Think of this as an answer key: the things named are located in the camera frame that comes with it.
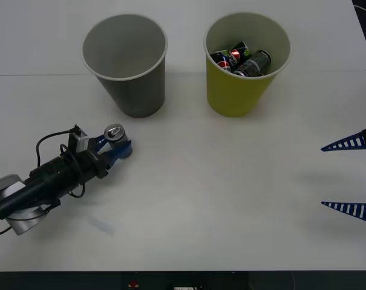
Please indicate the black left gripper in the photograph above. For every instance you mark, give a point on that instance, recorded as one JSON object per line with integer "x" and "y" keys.
{"x": 60, "y": 172}

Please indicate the silver-grey and black left arm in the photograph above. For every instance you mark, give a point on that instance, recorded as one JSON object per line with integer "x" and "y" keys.
{"x": 11, "y": 197}

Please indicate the grey plastic waste bin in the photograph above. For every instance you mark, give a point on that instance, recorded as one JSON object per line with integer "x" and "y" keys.
{"x": 134, "y": 93}

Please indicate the yellow-green plastic waste bin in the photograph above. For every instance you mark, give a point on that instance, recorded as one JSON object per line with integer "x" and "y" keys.
{"x": 231, "y": 95}

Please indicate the blue drink can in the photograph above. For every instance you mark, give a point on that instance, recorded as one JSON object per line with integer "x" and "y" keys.
{"x": 220, "y": 62}

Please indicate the red button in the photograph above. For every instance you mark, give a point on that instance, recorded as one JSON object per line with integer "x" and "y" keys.
{"x": 133, "y": 284}

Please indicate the dark robot torso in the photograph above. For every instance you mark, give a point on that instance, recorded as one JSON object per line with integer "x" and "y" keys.
{"x": 64, "y": 281}

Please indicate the black and green drink can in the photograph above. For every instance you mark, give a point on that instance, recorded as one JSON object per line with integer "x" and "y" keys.
{"x": 241, "y": 49}

